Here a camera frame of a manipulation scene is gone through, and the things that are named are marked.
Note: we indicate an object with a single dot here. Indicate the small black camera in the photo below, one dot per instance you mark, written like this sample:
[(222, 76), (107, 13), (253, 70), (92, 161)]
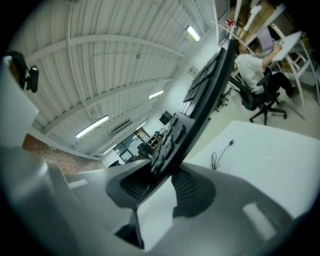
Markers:
[(31, 78)]

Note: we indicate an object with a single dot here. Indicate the open laptop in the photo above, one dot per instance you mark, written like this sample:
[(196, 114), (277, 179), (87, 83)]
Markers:
[(266, 42)]

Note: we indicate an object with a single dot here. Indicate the black keyboard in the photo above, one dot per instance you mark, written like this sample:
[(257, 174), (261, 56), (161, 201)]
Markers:
[(212, 82)]

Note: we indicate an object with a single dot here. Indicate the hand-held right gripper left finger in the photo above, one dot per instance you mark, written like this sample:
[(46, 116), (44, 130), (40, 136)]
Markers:
[(100, 200)]

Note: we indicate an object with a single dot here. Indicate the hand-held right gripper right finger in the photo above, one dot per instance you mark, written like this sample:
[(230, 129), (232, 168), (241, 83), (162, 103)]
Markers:
[(225, 200)]

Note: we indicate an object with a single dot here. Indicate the white shelf rack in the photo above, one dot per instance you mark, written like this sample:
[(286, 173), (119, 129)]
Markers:
[(250, 17)]

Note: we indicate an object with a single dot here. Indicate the white wall box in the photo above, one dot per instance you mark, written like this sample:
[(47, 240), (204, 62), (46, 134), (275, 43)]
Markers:
[(193, 70)]

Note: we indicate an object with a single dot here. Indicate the white slatted desk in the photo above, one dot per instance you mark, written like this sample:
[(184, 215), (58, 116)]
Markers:
[(287, 47)]

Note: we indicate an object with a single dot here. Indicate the ceiling light panel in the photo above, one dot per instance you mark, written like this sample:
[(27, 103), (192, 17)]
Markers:
[(193, 33), (92, 126), (140, 126), (156, 94)]

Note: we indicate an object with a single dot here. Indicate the black headrest office chair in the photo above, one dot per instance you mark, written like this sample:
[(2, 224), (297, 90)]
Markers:
[(252, 97)]

